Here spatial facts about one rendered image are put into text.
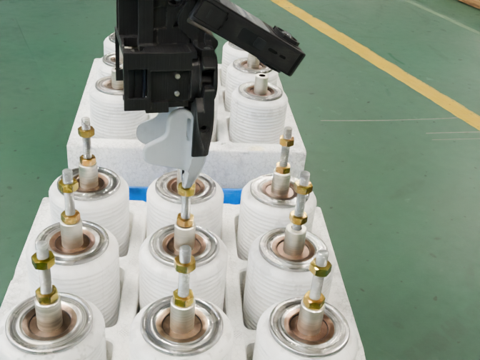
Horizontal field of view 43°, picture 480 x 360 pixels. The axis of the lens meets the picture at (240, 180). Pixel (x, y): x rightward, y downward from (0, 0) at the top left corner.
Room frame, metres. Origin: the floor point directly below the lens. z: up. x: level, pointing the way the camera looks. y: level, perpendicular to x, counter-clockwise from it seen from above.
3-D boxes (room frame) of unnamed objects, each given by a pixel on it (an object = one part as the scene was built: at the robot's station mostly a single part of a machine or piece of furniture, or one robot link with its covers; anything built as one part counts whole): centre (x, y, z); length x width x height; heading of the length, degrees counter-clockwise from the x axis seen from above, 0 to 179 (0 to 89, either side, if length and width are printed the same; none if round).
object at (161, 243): (0.53, 0.05, 0.25); 0.08 x 0.08 x 0.01
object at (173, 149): (0.51, 0.06, 0.38); 0.06 x 0.03 x 0.09; 109
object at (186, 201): (0.53, 0.05, 0.30); 0.01 x 0.01 x 0.08
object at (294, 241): (0.54, -0.07, 0.26); 0.02 x 0.02 x 0.03
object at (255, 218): (0.66, -0.05, 0.16); 0.10 x 0.10 x 0.18
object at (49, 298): (0.40, 0.16, 0.29); 0.02 x 0.02 x 0.01; 37
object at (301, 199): (0.54, -0.07, 0.31); 0.01 x 0.01 x 0.08
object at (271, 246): (0.54, -0.07, 0.25); 0.08 x 0.08 x 0.01
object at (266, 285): (0.54, -0.07, 0.16); 0.10 x 0.10 x 0.18
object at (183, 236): (0.53, 0.05, 0.26); 0.02 x 0.02 x 0.03
